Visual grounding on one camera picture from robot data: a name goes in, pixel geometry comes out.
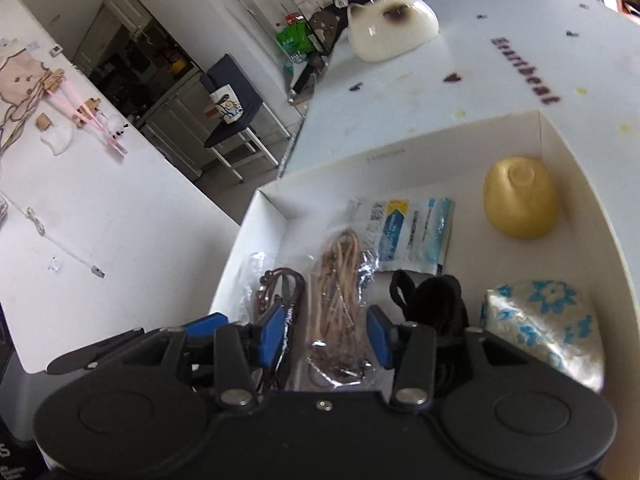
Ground bear printed wall cloth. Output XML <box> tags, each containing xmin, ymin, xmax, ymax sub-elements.
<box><xmin>0</xmin><ymin>52</ymin><xmax>51</xmax><ymax>126</ymax></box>

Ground cat-shaped ceramic box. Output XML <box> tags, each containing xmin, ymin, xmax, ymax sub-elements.
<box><xmin>346</xmin><ymin>0</ymin><xmax>440</xmax><ymax>63</ymax></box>

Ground white hanging pouch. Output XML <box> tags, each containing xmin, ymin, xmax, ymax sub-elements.
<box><xmin>37</xmin><ymin>115</ymin><xmax>76</xmax><ymax>156</ymax></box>

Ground white cardboard box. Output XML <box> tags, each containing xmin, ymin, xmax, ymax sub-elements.
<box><xmin>210</xmin><ymin>110</ymin><xmax>626</xmax><ymax>396</ymax></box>

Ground white wall cable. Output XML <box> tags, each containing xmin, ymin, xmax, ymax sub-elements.
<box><xmin>0</xmin><ymin>192</ymin><xmax>106</xmax><ymax>280</ymax></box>

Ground green plastic bag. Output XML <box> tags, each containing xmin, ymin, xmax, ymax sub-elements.
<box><xmin>276</xmin><ymin>16</ymin><xmax>321</xmax><ymax>56</ymax></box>

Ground cream printed tote bag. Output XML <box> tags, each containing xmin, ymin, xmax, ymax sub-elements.
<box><xmin>207</xmin><ymin>85</ymin><xmax>244</xmax><ymax>125</ymax></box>

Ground yellow soft sponge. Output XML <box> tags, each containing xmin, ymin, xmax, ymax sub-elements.
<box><xmin>482</xmin><ymin>156</ymin><xmax>560</xmax><ymax>239</ymax></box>

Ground cream kitchen wall cabinets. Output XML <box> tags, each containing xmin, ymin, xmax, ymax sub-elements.
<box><xmin>75</xmin><ymin>0</ymin><xmax>151</xmax><ymax>61</ymax></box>

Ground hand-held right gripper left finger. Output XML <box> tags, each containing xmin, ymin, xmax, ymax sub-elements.
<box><xmin>165</xmin><ymin>302</ymin><xmax>290</xmax><ymax>408</ymax></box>

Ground cream kitchen base cabinets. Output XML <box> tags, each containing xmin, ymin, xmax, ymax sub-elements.
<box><xmin>135</xmin><ymin>75</ymin><xmax>221</xmax><ymax>181</ymax></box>

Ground dark blue chair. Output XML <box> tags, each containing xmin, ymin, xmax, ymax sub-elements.
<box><xmin>202</xmin><ymin>53</ymin><xmax>291</xmax><ymax>183</ymax></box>

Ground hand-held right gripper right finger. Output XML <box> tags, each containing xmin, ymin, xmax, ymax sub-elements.
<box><xmin>366</xmin><ymin>305</ymin><xmax>506</xmax><ymax>408</ymax></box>

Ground clear bag of tan cords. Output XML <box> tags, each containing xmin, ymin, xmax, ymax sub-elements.
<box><xmin>300</xmin><ymin>227</ymin><xmax>386</xmax><ymax>392</ymax></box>

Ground blue floral bundle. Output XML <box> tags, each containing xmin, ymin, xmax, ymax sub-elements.
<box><xmin>480</xmin><ymin>280</ymin><xmax>606</xmax><ymax>393</ymax></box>

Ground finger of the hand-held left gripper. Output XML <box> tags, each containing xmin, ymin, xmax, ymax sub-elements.
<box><xmin>47</xmin><ymin>312</ymin><xmax>230</xmax><ymax>376</ymax></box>

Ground pink hanging doll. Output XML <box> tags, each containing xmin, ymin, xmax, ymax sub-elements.
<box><xmin>45</xmin><ymin>70</ymin><xmax>128</xmax><ymax>156</ymax></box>

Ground black cloth strap bundle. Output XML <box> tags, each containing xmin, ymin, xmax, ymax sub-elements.
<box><xmin>389</xmin><ymin>270</ymin><xmax>473</xmax><ymax>396</ymax></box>

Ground blue and white packet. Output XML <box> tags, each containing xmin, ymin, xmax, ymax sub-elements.
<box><xmin>347</xmin><ymin>197</ymin><xmax>456</xmax><ymax>276</ymax></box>

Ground clear bag of dark brown cords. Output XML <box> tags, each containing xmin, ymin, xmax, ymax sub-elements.
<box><xmin>245</xmin><ymin>252</ymin><xmax>308</xmax><ymax>391</ymax></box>

